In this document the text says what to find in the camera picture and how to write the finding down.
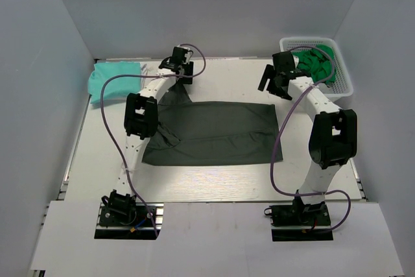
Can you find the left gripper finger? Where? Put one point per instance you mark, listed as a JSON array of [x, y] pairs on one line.
[[188, 72], [182, 79]]

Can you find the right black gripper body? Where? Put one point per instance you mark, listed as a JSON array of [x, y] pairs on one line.
[[276, 74]]

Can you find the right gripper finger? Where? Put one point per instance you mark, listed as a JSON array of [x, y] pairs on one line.
[[279, 88], [267, 78]]

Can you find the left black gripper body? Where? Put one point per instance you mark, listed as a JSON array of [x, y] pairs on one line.
[[184, 66]]

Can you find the dark grey t shirt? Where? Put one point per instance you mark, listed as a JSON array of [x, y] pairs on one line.
[[211, 133]]

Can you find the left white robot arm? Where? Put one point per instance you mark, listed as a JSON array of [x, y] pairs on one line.
[[141, 121]]

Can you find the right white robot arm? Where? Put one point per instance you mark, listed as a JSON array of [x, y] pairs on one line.
[[333, 139]]

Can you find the green t shirt in basket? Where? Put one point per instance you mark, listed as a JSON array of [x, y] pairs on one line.
[[316, 64]]

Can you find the white plastic basket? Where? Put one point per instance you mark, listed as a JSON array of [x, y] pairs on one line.
[[342, 86]]

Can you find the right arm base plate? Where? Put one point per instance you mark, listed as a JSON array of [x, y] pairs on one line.
[[289, 226]]

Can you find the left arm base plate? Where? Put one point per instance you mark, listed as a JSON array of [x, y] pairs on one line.
[[139, 225]]

